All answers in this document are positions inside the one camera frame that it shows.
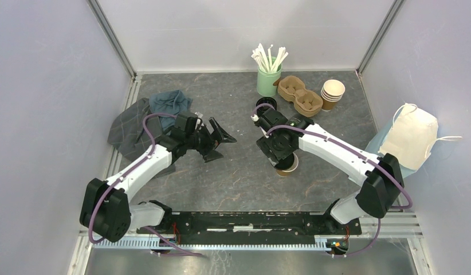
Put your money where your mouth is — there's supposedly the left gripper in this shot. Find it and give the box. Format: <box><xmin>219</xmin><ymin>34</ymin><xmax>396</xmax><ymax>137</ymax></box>
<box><xmin>185</xmin><ymin>117</ymin><xmax>236</xmax><ymax>163</ymax></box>

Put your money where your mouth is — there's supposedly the brown paper coffee cup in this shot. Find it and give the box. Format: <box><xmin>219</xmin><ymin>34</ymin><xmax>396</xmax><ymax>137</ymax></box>
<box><xmin>275</xmin><ymin>153</ymin><xmax>299</xmax><ymax>177</ymax></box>

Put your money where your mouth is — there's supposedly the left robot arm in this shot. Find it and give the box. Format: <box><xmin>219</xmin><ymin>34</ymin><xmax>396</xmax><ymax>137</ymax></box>
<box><xmin>80</xmin><ymin>111</ymin><xmax>237</xmax><ymax>243</ymax></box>

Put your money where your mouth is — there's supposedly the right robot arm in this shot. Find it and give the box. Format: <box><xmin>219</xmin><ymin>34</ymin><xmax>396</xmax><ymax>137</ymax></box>
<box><xmin>251</xmin><ymin>108</ymin><xmax>404</xmax><ymax>234</ymax></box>

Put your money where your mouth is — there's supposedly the stack of black lids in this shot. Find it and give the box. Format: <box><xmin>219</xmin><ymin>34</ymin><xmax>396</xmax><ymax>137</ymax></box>
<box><xmin>256</xmin><ymin>97</ymin><xmax>277</xmax><ymax>117</ymax></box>

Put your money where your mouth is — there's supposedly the cardboard cup carrier tray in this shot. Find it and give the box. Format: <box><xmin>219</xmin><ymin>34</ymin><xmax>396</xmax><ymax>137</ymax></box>
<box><xmin>277</xmin><ymin>76</ymin><xmax>323</xmax><ymax>117</ymax></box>

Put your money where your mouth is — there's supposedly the blue cloth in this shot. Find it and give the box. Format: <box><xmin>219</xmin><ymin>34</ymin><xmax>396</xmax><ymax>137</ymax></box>
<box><xmin>149</xmin><ymin>90</ymin><xmax>193</xmax><ymax>116</ymax></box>

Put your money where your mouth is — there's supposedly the green straw holder cup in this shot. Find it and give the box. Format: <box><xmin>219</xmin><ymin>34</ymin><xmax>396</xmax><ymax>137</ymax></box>
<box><xmin>256</xmin><ymin>65</ymin><xmax>282</xmax><ymax>97</ymax></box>

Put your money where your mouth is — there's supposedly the stack of paper cups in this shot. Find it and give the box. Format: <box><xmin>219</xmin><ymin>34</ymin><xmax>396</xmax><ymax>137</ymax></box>
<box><xmin>320</xmin><ymin>79</ymin><xmax>346</xmax><ymax>111</ymax></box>

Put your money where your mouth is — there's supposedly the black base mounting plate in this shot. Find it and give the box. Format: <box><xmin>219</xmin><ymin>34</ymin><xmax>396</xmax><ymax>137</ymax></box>
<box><xmin>154</xmin><ymin>211</ymin><xmax>362</xmax><ymax>245</ymax></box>

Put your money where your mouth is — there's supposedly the grey checked cloth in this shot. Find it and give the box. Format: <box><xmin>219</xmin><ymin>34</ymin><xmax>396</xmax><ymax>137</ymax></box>
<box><xmin>107</xmin><ymin>97</ymin><xmax>176</xmax><ymax>177</ymax></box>

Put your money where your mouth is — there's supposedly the light blue paper bag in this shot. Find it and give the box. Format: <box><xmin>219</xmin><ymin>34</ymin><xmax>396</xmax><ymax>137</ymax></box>
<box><xmin>365</xmin><ymin>103</ymin><xmax>462</xmax><ymax>178</ymax></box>

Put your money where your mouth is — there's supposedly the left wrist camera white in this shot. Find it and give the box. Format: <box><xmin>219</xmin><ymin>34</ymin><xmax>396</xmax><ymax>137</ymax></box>
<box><xmin>195</xmin><ymin>112</ymin><xmax>203</xmax><ymax>131</ymax></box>

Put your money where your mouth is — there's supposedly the left aluminium frame post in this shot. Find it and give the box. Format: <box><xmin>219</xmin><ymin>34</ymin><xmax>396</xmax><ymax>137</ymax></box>
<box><xmin>87</xmin><ymin>0</ymin><xmax>137</xmax><ymax>79</ymax></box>

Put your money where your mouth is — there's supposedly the aluminium frame post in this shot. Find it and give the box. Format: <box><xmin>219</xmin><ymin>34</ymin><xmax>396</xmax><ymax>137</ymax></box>
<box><xmin>87</xmin><ymin>0</ymin><xmax>137</xmax><ymax>79</ymax></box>
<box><xmin>356</xmin><ymin>0</ymin><xmax>405</xmax><ymax>78</ymax></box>

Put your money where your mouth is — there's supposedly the right aluminium frame post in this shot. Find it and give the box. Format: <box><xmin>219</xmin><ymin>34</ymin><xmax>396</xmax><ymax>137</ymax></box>
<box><xmin>356</xmin><ymin>0</ymin><xmax>405</xmax><ymax>78</ymax></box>

